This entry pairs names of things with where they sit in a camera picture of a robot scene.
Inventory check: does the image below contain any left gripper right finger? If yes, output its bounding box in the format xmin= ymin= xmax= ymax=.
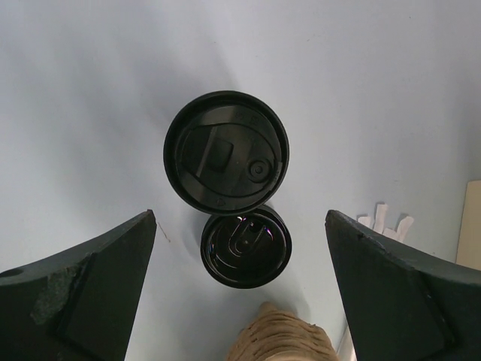
xmin=325 ymin=210 xmax=480 ymax=360

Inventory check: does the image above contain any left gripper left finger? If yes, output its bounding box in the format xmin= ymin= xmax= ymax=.
xmin=1 ymin=210 xmax=156 ymax=360

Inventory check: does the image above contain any kraft paper takeout bag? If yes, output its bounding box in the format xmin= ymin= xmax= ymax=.
xmin=456 ymin=180 xmax=481 ymax=270

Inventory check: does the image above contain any brown pulp cup carrier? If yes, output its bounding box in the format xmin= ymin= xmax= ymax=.
xmin=225 ymin=302 xmax=338 ymax=360

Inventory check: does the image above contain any black coffee cup lid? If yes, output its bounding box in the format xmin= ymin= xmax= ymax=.
xmin=163 ymin=90 xmax=289 ymax=216

